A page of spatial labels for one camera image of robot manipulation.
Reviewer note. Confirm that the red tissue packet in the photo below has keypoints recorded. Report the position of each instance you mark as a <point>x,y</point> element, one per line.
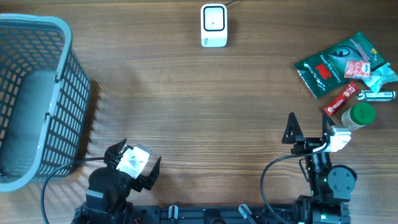
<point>357,70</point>

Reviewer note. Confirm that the white barcode scanner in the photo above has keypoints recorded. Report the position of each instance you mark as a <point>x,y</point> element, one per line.
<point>214,25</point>

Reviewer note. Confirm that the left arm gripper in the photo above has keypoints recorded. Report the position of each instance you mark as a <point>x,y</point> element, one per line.
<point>147,182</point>

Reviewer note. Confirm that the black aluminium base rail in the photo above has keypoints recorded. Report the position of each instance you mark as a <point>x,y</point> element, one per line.
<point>277,213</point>

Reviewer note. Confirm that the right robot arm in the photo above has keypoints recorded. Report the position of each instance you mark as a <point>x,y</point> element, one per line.
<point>330,187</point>

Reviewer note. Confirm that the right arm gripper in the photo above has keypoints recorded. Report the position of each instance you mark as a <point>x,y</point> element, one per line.
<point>306,143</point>

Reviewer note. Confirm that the green lid spice jar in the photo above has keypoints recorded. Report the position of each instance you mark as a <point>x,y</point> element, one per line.
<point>358,116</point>

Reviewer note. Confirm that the light green wipes packet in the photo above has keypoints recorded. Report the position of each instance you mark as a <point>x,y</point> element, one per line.
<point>379,77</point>

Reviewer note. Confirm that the green 3M gloves package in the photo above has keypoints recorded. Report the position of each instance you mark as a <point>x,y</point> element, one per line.
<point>324,71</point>

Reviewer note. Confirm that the green white gum pack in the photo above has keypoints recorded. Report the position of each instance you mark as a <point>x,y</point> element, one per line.
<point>381,96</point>

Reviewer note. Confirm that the red Nescafe coffee stick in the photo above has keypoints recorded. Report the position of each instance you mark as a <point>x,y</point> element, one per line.
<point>341,99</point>

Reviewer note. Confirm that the grey plastic shopping basket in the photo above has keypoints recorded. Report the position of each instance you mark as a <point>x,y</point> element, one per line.
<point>45,93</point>

